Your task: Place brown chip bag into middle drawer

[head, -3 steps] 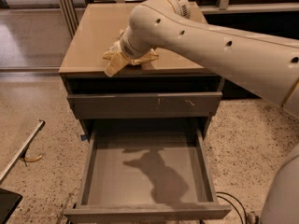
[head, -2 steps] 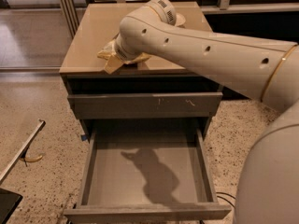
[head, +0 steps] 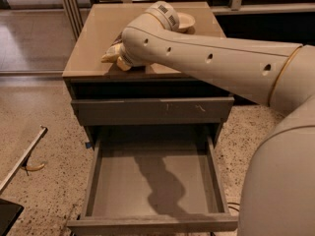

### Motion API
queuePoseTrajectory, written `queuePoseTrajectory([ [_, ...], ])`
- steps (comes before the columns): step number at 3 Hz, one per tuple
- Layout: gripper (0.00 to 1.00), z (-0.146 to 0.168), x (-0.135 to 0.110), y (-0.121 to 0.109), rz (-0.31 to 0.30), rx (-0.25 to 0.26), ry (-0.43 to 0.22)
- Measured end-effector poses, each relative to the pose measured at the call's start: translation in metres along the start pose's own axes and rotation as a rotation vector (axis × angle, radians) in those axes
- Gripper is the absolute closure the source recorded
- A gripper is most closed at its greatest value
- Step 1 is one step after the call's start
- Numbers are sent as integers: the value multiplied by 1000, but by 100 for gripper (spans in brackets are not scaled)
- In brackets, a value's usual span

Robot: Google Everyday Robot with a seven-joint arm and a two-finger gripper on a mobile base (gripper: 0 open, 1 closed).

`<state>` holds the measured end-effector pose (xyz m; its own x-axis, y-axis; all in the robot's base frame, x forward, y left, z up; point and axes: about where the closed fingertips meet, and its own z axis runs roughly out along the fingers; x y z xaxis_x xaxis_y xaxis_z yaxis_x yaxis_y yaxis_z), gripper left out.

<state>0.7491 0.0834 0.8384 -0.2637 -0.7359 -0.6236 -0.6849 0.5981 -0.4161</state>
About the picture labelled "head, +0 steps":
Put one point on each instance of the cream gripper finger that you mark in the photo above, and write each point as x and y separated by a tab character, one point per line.
122	65

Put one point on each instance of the brown chip bag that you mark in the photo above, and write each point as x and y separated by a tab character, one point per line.
113	52

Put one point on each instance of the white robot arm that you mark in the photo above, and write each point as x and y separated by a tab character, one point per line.
279	188

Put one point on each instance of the grey drawer cabinet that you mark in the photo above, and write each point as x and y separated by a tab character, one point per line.
86	77

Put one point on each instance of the closed grey top drawer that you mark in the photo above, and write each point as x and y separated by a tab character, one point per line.
152	111

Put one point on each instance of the open grey middle drawer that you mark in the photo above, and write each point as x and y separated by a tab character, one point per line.
158	188

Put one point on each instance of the white paper bowl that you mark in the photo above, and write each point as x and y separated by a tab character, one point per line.
186	22

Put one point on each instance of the metal chair leg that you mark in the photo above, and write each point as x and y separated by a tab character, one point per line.
23	159

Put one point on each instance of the banana peel on floor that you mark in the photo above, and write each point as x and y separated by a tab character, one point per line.
31	168

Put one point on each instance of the black chair seat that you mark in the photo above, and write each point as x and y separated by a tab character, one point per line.
9	213

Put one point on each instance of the metal window frame rail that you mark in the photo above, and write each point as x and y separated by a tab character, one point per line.
72	11

